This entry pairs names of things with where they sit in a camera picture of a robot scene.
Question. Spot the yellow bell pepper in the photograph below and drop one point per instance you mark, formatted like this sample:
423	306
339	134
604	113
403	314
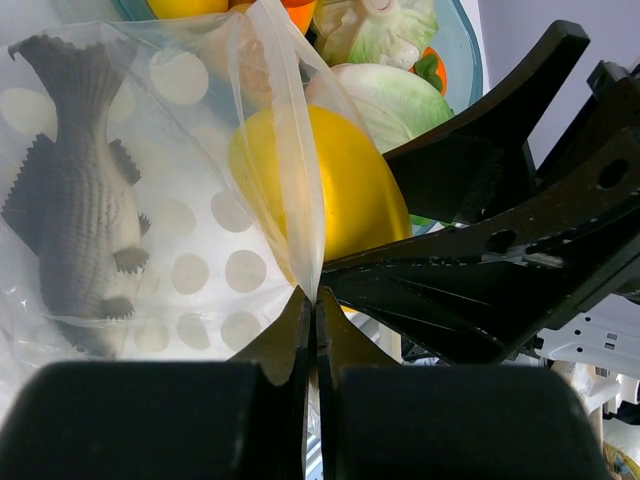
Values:
364	207

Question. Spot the grey toy fish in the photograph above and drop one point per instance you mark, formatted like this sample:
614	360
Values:
73	203

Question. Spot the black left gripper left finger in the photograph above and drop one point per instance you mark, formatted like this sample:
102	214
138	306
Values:
276	437

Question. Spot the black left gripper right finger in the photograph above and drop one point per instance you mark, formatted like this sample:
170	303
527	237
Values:
346	362

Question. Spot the yellow peach fruit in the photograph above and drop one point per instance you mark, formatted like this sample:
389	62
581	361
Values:
301	12

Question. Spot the orange persimmon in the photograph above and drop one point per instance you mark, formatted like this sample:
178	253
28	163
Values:
431	68

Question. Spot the green white lettuce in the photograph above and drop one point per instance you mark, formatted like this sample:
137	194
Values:
377	107

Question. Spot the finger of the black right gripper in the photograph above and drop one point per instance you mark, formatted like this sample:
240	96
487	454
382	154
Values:
476	294
474	163

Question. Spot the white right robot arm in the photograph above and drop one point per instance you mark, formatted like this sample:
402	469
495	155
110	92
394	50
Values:
436	419

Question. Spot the clear dotted zip bag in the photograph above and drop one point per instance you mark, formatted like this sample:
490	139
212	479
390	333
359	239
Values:
172	405

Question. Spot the yellow lemon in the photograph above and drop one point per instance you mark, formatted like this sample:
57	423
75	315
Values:
173	9

